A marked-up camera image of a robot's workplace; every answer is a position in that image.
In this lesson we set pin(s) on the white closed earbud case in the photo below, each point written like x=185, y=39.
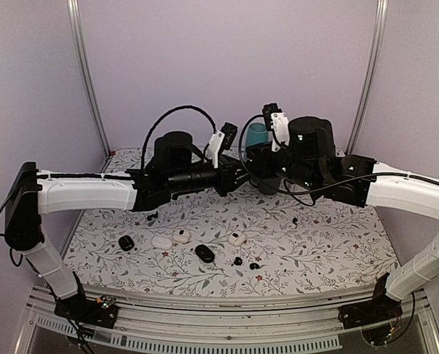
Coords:
x=161, y=243

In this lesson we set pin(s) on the left aluminium frame post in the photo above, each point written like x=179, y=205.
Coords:
x=75, y=22

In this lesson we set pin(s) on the black earbud charging case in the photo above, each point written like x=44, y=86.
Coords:
x=126, y=243

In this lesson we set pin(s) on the right aluminium frame post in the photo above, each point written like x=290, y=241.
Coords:
x=372, y=62

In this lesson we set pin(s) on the white open earbud case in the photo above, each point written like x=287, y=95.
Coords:
x=182, y=236

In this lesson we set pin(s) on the cream open earbud case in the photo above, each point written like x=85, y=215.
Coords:
x=236, y=239

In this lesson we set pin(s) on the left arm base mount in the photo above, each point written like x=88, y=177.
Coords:
x=80, y=309

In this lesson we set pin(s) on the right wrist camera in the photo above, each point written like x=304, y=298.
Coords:
x=276, y=122

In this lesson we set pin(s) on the teal tall vase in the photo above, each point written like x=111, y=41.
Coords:
x=256, y=134

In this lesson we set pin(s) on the aluminium frame post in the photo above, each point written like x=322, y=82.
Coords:
x=372, y=62
x=75, y=22

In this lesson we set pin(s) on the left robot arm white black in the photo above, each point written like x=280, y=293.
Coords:
x=177, y=168

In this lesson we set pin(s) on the black round earbud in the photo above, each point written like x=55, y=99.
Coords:
x=238, y=261

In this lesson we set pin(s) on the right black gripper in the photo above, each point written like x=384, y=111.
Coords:
x=262, y=168

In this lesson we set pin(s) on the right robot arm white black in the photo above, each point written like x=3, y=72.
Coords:
x=302, y=151

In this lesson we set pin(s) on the black oval earbud case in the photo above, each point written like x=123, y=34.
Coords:
x=205, y=254

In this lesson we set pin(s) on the floral patterned table mat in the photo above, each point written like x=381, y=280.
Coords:
x=333, y=247

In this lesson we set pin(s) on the black earbud pair left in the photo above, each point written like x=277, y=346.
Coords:
x=153, y=216

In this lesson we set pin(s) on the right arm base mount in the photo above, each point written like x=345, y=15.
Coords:
x=379, y=308

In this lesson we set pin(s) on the front aluminium rail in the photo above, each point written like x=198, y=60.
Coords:
x=303, y=323

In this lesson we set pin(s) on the dark grey mug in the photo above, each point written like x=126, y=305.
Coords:
x=268, y=186

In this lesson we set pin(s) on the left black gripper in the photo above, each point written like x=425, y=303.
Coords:
x=229, y=175

